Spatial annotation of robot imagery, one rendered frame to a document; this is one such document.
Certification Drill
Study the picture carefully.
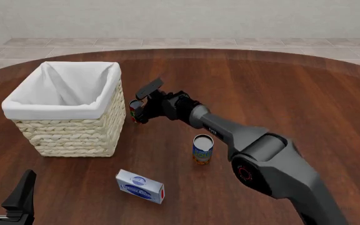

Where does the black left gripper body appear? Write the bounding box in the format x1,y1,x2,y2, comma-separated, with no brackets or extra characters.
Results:
0,209,36,225

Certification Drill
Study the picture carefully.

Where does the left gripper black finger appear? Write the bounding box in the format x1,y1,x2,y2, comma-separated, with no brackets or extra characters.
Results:
1,169,38,218

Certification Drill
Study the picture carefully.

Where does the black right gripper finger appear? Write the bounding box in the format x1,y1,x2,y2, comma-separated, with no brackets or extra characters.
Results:
134,111,151,124

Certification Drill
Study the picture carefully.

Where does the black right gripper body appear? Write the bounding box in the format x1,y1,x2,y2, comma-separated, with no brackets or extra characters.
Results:
143,90,172,123

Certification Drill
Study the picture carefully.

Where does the red tomato sauce can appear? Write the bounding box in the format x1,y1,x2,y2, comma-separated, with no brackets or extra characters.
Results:
129,99,145,124

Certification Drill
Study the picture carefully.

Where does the woven wicker basket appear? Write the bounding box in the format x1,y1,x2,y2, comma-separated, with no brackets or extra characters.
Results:
1,61,127,158

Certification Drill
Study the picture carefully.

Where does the white cloth basket liner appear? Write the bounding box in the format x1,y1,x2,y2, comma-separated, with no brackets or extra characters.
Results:
1,61,121,121

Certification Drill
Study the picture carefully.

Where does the blue soup can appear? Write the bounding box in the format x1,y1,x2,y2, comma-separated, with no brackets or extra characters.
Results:
192,133,215,166

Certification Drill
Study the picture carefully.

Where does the blue white food box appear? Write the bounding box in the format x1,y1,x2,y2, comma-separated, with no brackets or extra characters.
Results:
115,169,166,206

